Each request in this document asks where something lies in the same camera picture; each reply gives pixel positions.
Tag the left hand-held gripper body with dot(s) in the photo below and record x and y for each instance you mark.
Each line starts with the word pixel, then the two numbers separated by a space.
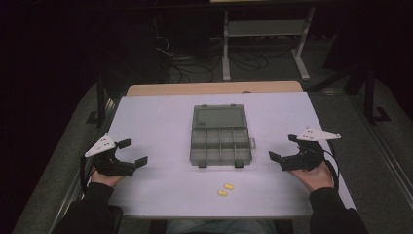
pixel 112 167

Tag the person's right hand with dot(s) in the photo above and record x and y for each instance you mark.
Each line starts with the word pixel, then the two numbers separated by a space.
pixel 315 179

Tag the grey plastic compartment box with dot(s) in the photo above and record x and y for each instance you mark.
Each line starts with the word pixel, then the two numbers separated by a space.
pixel 220 139

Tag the yellow earplug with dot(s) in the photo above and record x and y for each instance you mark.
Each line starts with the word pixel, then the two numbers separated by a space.
pixel 222 192
pixel 229 186

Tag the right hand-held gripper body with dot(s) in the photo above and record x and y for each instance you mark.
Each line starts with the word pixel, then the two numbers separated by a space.
pixel 305 157

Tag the white metal stand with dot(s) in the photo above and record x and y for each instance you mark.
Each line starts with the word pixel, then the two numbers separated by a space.
pixel 266 28

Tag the person's left hand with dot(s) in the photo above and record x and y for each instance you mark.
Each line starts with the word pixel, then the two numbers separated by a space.
pixel 105 179

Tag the black metal frame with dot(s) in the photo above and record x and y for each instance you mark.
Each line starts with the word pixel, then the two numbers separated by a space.
pixel 101 100

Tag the black metal stand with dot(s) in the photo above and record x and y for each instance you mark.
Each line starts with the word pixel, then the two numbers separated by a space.
pixel 369 97

